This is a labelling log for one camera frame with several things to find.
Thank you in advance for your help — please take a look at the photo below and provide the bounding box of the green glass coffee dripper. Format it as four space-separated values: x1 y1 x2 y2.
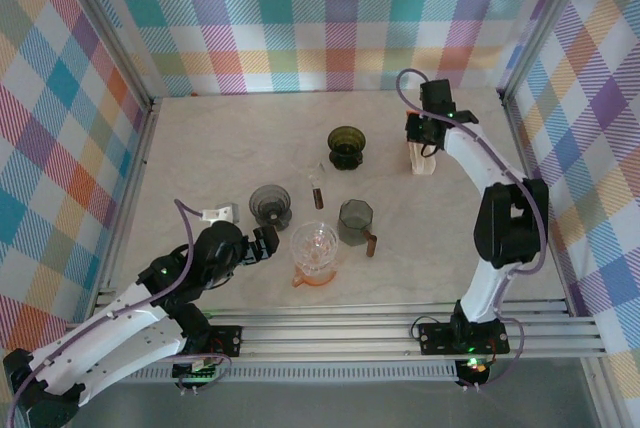
327 126 365 171

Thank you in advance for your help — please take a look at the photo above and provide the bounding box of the grey octagonal cup wooden handle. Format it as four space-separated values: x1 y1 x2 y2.
337 199 380 259

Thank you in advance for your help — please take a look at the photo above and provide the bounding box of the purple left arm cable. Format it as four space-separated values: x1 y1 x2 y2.
9 197 206 424

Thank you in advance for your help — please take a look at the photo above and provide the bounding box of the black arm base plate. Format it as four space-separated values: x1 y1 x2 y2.
417 320 511 355
199 325 245 358

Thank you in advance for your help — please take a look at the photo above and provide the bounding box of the perforated metal cable tray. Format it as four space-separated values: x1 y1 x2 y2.
84 365 459 385

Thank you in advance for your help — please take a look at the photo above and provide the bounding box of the controller board with green lights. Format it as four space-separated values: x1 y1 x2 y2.
457 355 490 389
172 357 221 392

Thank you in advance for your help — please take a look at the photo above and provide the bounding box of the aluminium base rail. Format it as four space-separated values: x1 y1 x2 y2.
94 300 609 362

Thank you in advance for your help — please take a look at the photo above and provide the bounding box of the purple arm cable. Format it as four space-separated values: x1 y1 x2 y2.
396 69 549 394
9 197 206 424

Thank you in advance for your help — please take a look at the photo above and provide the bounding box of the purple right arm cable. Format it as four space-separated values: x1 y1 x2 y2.
396 69 549 394

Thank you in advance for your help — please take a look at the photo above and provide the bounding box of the aluminium corner post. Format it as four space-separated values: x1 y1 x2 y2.
497 0 594 97
57 0 154 104

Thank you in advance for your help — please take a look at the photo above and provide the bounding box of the clear glass coffee dripper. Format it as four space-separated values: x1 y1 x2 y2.
291 220 340 274

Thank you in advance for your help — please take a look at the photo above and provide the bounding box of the aluminium side rail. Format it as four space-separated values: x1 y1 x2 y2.
94 95 161 302
501 92 609 349

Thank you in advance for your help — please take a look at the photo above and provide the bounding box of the grey glass coffee dripper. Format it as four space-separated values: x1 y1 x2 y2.
248 184 295 230

